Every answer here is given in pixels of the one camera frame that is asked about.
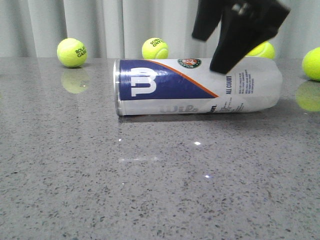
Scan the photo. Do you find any white blue tennis ball can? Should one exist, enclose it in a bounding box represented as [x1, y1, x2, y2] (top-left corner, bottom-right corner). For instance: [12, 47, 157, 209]
[113, 57, 283, 116]

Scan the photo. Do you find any centre tennis ball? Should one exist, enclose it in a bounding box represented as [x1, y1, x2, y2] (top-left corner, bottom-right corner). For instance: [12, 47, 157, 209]
[141, 37, 169, 59]

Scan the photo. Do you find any tennis ball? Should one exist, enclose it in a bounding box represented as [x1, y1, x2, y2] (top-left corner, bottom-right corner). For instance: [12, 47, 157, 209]
[301, 47, 320, 81]
[141, 37, 169, 59]
[246, 41, 276, 59]
[56, 38, 88, 68]

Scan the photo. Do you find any far left tennis ball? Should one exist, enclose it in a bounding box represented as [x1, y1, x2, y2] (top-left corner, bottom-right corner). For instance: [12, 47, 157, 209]
[56, 38, 88, 68]

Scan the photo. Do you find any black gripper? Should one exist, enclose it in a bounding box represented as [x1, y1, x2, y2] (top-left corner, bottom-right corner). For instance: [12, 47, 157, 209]
[191, 0, 291, 74]

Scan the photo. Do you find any far right tennis ball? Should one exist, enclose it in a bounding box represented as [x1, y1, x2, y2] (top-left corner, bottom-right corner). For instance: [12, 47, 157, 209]
[301, 47, 320, 81]

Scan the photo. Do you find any grey white curtain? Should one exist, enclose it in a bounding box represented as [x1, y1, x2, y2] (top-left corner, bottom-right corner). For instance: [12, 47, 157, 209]
[0, 0, 320, 60]

